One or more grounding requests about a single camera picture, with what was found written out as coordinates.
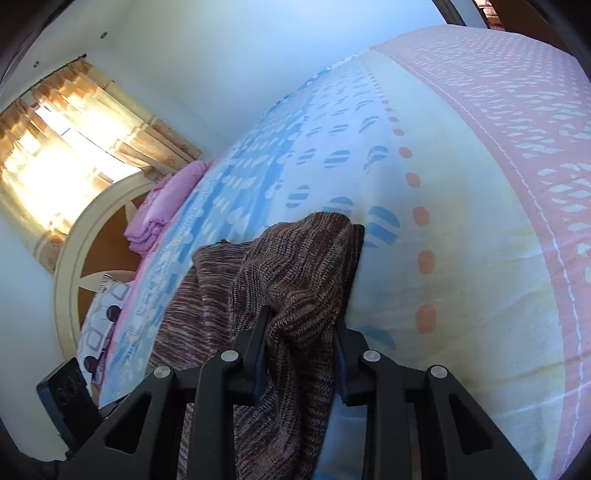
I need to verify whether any brown wooden door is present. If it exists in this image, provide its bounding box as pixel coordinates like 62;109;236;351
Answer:
489;0;568;47

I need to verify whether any dark curtain rod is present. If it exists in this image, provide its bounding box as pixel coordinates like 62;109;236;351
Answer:
28;54;88;93

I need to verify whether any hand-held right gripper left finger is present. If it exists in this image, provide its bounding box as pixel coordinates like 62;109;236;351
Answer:
58;305;274;480

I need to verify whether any beige patterned curtain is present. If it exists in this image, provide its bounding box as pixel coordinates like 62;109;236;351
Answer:
0;58;204;275

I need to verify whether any cream wooden headboard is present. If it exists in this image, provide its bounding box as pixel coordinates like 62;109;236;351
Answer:
54;178;160;365

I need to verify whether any brown knit sweater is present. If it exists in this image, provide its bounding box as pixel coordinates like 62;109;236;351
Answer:
147;211;365;480

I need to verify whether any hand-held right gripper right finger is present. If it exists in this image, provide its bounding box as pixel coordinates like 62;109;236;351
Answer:
333;318;536;480

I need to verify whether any white patterned pillow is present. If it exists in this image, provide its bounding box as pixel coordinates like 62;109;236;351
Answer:
76;273;134;393

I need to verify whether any blue printed blanket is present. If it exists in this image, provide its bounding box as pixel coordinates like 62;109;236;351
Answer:
99;25;591;480

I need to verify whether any folded pink quilt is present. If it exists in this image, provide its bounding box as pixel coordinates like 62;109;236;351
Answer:
124;159;208;254

